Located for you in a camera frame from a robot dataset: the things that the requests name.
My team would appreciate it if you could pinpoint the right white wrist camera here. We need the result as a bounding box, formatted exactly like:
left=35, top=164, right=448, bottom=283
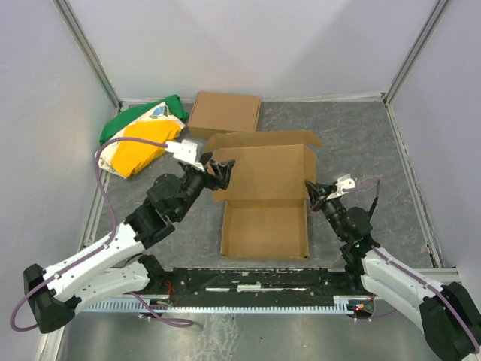
left=331, top=174, right=355, bottom=198

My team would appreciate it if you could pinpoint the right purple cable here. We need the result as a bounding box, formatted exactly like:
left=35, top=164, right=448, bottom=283
left=352, top=177, right=480, bottom=345

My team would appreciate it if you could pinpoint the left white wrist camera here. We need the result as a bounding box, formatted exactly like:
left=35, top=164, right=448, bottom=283
left=165, top=139, right=202, bottom=167

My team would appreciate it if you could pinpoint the left aluminium frame post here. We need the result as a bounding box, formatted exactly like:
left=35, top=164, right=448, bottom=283
left=53, top=0, right=122, bottom=111

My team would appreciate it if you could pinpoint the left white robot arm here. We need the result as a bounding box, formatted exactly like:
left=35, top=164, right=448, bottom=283
left=23, top=153, right=235, bottom=334

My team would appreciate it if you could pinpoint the purple cable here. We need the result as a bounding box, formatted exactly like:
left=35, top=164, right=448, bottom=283
left=352, top=177, right=480, bottom=345
left=9, top=136, right=195, bottom=334

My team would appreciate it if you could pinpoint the right aluminium frame post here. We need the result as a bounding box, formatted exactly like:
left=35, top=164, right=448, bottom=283
left=383, top=0, right=452, bottom=106

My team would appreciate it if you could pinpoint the aluminium front rail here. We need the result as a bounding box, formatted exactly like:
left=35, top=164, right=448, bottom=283
left=52, top=265, right=470, bottom=300

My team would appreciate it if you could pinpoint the aluminium frame post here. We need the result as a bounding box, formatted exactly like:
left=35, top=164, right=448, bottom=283
left=383, top=0, right=452, bottom=106
left=53, top=0, right=122, bottom=111

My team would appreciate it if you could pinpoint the light blue slotted cable duct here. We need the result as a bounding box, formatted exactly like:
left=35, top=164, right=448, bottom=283
left=78, top=295, right=371, bottom=315

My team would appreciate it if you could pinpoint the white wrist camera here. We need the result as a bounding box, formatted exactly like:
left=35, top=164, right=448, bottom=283
left=165, top=139, right=202, bottom=167
left=331, top=174, right=355, bottom=198

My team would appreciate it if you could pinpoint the green yellow white cloth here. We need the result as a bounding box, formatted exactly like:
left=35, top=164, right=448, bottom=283
left=98, top=94, right=189, bottom=178

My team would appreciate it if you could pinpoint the cardboard box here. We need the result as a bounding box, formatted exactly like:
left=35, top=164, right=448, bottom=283
left=205, top=130, right=322, bottom=261
left=187, top=92, right=262, bottom=139

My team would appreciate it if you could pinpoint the closed folded cardboard box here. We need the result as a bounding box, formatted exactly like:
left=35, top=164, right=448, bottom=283
left=187, top=92, right=262, bottom=139

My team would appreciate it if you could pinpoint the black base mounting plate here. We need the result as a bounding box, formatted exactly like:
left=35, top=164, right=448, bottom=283
left=140, top=268, right=368, bottom=308

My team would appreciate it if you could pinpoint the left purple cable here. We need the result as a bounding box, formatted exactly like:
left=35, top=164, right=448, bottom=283
left=9, top=136, right=195, bottom=334

